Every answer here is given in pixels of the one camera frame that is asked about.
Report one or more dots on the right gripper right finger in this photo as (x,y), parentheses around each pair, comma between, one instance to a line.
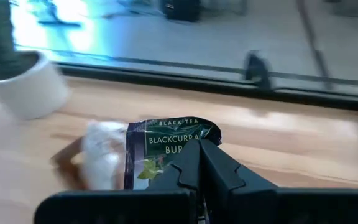
(219,174)

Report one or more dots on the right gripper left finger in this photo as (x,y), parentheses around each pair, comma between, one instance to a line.
(185,174)

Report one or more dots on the dark blackcurrant tea packet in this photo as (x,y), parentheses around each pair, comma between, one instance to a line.
(166,137)

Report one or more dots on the orange Tazo tea packet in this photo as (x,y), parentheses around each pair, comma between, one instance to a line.
(104,155)

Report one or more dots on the black box-shaped object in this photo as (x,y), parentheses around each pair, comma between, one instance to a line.
(180,11)

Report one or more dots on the white cylindrical plant pot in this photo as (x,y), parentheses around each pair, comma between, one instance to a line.
(26,93)

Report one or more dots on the black metal table frame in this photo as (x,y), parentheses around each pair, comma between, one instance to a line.
(197,84)

